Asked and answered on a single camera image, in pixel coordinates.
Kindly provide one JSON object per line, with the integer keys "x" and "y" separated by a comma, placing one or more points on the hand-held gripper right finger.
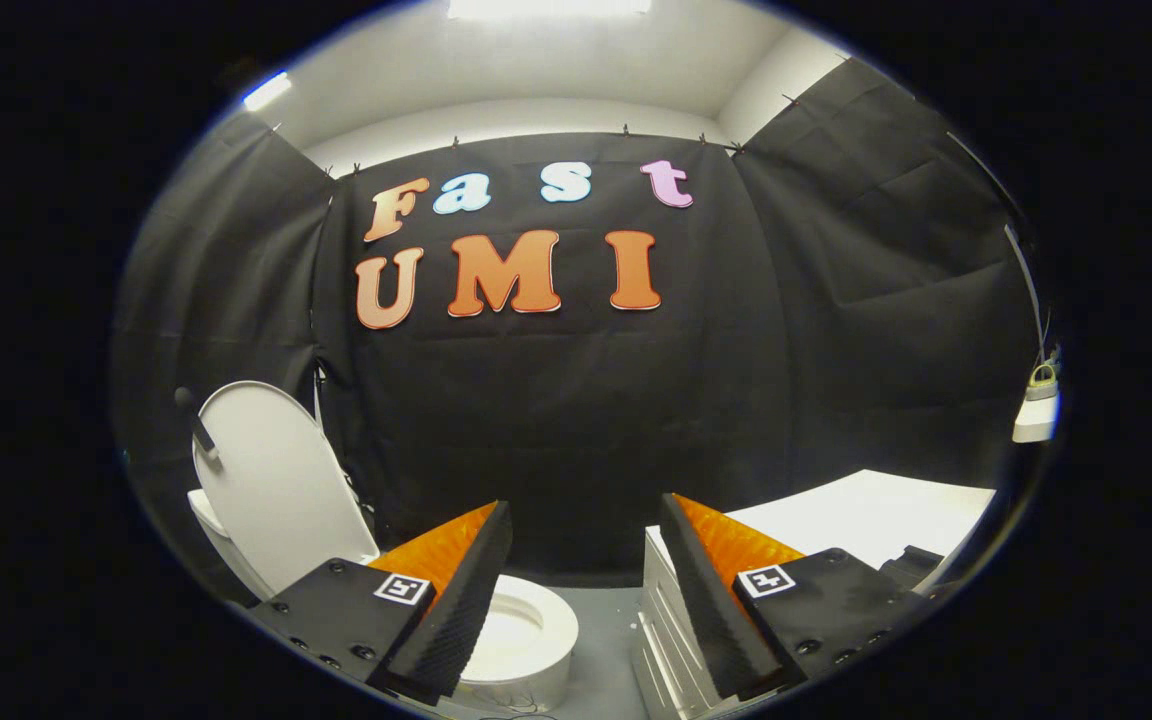
{"x": 711, "y": 610}

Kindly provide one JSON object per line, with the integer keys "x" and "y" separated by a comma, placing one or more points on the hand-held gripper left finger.
{"x": 456, "y": 610}

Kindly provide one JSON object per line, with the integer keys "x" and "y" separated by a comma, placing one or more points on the white toilet lid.
{"x": 276, "y": 480}

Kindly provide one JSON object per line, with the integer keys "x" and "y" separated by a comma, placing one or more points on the white toilet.
{"x": 516, "y": 690}

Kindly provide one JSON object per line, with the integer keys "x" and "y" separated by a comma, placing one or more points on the white toilet seat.
{"x": 556, "y": 630}

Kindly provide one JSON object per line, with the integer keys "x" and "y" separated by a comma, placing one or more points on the white drawer cabinet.
{"x": 866, "y": 515}

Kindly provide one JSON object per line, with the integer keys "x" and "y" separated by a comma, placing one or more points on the black block on cabinet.
{"x": 911, "y": 568}

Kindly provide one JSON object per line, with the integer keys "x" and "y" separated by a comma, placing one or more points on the black backdrop cloth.
{"x": 556, "y": 420}

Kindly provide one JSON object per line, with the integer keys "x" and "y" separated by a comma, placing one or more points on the greenish tape roll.
{"x": 1041, "y": 382}

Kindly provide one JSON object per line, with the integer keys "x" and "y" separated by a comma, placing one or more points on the small ceiling light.
{"x": 267, "y": 91}

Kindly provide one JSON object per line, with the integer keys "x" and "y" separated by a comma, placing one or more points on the rectangular ceiling light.
{"x": 546, "y": 8}

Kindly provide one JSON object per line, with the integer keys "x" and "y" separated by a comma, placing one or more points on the white wall shelf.
{"x": 1034, "y": 420}

